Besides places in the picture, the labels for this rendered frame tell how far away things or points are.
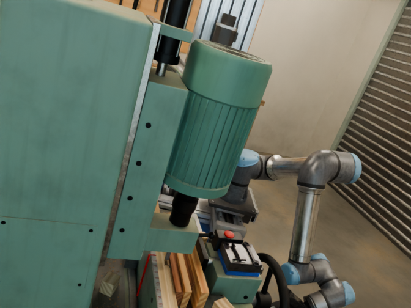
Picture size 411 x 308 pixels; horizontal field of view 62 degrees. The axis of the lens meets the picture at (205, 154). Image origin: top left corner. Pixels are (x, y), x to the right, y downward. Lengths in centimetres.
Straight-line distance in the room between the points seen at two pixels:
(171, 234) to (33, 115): 43
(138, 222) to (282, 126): 425
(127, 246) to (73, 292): 15
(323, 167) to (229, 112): 62
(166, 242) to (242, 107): 39
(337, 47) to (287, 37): 77
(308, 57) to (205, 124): 414
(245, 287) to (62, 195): 55
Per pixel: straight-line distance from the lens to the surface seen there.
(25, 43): 61
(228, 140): 71
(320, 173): 122
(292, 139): 511
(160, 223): 87
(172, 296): 89
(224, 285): 98
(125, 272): 111
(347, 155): 133
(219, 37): 147
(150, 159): 71
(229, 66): 66
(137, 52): 60
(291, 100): 484
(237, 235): 104
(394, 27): 465
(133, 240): 82
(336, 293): 137
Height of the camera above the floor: 157
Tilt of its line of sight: 22 degrees down
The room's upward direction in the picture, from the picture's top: 18 degrees clockwise
